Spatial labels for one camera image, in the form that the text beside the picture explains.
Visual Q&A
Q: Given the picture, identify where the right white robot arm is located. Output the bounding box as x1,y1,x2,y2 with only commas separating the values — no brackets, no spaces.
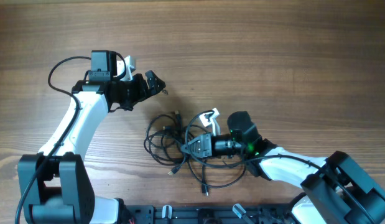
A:
182,109,385,223

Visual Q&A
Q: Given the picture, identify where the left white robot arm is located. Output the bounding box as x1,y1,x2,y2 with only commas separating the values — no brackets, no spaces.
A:
14,50,166,223

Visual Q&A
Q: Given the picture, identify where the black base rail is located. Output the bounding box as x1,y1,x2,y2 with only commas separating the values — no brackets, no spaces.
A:
127,203,298,224

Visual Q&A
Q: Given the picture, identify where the black USB cable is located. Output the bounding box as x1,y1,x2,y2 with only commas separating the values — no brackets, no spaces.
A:
160,124,248,197

